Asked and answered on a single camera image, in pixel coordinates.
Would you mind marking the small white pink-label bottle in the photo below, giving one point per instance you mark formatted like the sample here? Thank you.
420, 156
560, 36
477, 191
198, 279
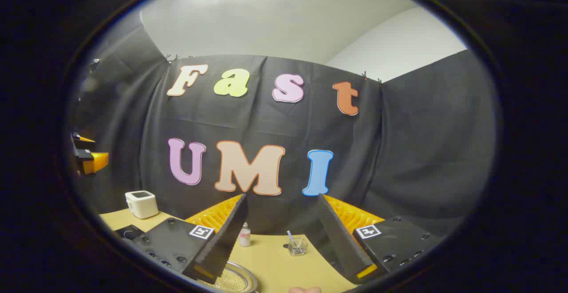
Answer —
244, 237

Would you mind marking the black induction cooktop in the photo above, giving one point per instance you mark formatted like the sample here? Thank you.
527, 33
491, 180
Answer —
128, 231

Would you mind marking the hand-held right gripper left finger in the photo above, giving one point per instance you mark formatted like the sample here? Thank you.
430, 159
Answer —
224, 239

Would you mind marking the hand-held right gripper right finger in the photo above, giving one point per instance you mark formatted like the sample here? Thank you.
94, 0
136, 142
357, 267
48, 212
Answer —
344, 244

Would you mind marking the black backdrop clip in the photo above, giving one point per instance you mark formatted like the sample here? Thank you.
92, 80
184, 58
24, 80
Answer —
172, 57
372, 77

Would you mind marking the pile of yellow soybeans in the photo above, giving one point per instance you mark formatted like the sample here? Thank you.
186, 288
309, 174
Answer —
228, 280

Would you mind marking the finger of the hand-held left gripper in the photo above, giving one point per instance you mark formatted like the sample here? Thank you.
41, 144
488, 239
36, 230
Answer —
95, 162
82, 139

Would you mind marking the white toaster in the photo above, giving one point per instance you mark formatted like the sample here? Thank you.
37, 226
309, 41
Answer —
142, 204

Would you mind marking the clear glass cup with straw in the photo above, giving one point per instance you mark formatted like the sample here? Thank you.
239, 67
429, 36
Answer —
297, 246

